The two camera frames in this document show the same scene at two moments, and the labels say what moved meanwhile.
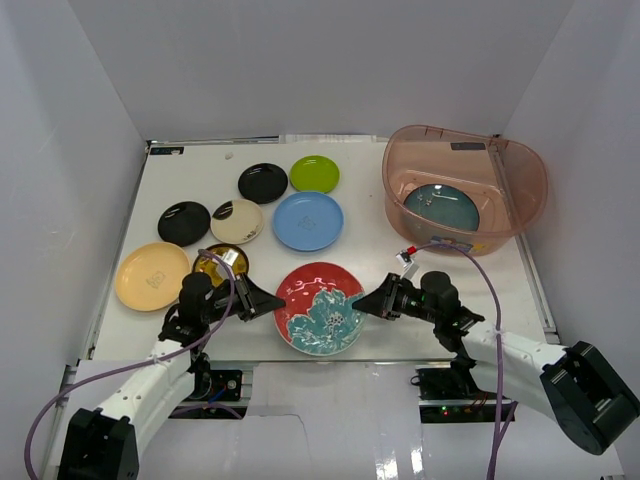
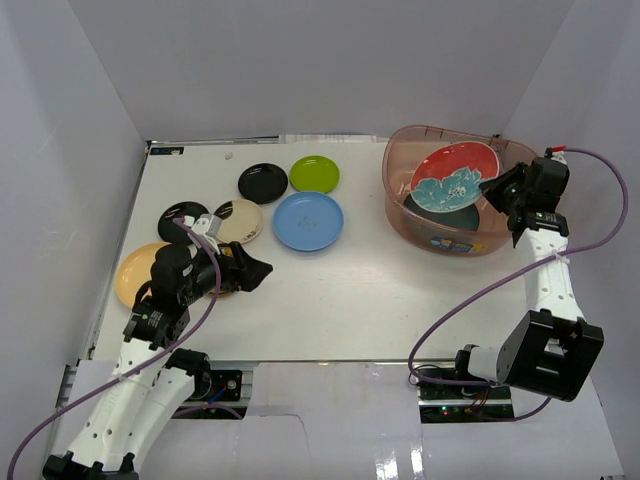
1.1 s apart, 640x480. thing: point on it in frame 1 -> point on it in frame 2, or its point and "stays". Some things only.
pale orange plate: (149, 276) stays
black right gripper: (382, 301) -> (492, 188)
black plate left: (183, 223) stays
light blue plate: (308, 221) stays
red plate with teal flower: (318, 318) -> (448, 177)
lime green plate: (314, 173) stays
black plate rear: (262, 183) stays
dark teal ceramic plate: (445, 203) stays
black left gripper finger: (264, 301) -> (243, 271)
